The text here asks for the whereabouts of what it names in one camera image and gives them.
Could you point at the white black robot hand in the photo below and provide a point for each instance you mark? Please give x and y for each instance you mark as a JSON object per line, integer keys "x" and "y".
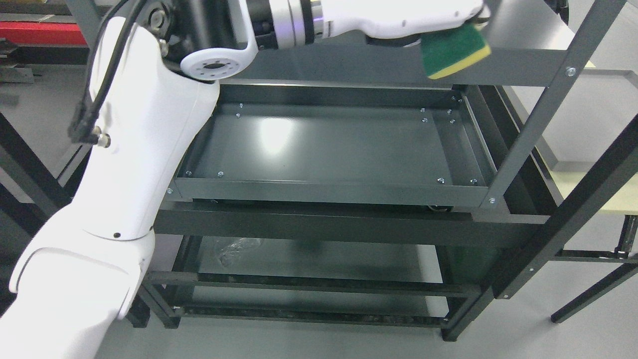
{"x": 394, "y": 19}

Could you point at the green yellow sponge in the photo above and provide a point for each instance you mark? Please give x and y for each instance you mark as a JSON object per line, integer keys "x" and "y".
{"x": 446, "y": 52}

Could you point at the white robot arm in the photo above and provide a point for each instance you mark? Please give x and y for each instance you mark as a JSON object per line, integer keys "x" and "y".
{"x": 153, "y": 82}

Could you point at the grey metal shelf unit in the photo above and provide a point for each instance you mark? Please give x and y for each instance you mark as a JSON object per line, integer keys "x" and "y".
{"x": 346, "y": 139}

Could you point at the black frame table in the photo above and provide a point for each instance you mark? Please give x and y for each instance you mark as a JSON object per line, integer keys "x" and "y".
{"x": 590, "y": 147}

